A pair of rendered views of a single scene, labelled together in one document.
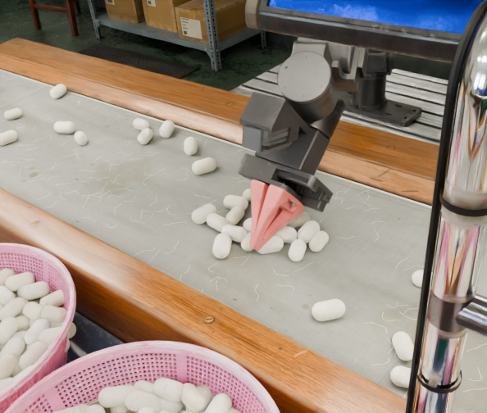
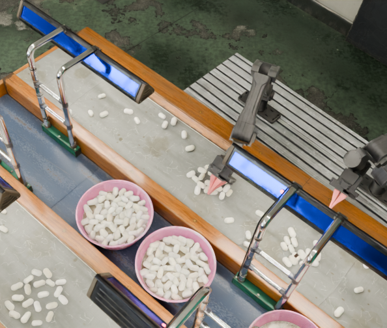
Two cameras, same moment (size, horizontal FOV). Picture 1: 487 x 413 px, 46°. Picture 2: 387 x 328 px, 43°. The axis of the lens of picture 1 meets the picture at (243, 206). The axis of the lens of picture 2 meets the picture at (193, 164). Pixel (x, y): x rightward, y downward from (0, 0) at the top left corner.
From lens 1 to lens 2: 1.16 m
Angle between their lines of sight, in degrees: 20
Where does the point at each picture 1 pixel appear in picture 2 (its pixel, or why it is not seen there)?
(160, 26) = not seen: outside the picture
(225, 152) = (197, 138)
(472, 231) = (257, 242)
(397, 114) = (270, 116)
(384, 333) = (243, 229)
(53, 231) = (139, 176)
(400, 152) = (263, 155)
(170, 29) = not seen: outside the picture
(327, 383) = (226, 245)
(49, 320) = (142, 211)
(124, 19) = not seen: outside the picture
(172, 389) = (184, 240)
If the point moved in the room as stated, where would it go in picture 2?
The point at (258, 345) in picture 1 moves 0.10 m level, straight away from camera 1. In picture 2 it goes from (208, 231) to (207, 205)
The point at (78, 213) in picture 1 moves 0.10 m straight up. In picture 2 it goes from (143, 164) to (143, 148)
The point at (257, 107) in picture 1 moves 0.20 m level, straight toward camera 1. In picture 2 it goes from (218, 161) to (219, 212)
